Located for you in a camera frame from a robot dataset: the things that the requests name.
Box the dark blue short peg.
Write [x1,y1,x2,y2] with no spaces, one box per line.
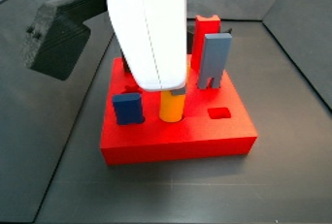
[111,93,145,125]

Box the yellow oval peg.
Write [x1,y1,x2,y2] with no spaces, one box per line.
[159,91,186,122]

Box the black curved holder stand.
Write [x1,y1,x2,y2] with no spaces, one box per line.
[186,26,232,54]

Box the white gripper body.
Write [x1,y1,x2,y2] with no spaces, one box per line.
[106,0,187,91]

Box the red notched peg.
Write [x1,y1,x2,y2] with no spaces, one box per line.
[190,15,221,72]

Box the brown hexagon peg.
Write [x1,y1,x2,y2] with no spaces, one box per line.
[122,54,131,74]

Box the light blue arch peg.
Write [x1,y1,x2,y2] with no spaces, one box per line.
[197,33,232,89]

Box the red foam peg board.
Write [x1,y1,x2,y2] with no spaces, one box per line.
[100,58,257,165]

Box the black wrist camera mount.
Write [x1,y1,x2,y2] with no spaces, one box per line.
[21,0,106,80]

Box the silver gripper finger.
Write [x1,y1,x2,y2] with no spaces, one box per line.
[170,87,187,96]

